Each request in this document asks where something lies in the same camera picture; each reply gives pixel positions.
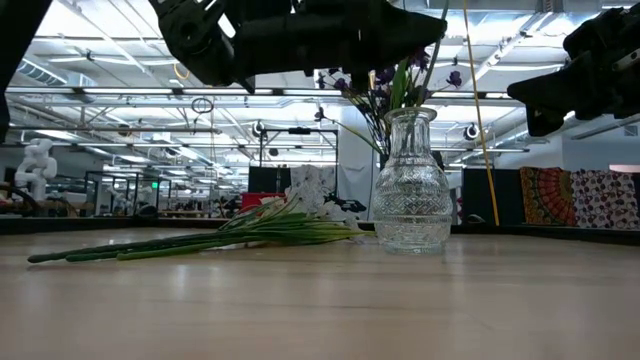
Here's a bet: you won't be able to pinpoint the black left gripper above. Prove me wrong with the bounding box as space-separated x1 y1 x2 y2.
233 0 448 94

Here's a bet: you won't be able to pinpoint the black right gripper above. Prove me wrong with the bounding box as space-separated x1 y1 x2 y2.
507 3 640 138

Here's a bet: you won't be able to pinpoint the purple flower bunch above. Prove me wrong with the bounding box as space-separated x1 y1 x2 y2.
313 47 441 156

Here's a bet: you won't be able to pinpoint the clear cut glass vase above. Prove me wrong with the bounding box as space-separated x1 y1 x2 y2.
372 106 454 255

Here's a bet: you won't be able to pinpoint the white flower bouquet green stems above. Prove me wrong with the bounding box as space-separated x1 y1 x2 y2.
27 184 376 264

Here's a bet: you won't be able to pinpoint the orange mandala cloth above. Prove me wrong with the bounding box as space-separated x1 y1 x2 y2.
519 166 577 227

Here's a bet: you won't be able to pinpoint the white circle patterned cloth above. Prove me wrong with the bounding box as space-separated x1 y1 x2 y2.
569 168 637 231

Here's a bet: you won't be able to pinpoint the red plastic bin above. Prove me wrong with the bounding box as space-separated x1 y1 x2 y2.
241 192 287 211

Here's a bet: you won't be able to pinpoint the yellow hanging cable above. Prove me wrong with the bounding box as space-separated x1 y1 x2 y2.
460 0 501 227

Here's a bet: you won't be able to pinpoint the black metal rig frame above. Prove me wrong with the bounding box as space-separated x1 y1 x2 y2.
258 127 340 196

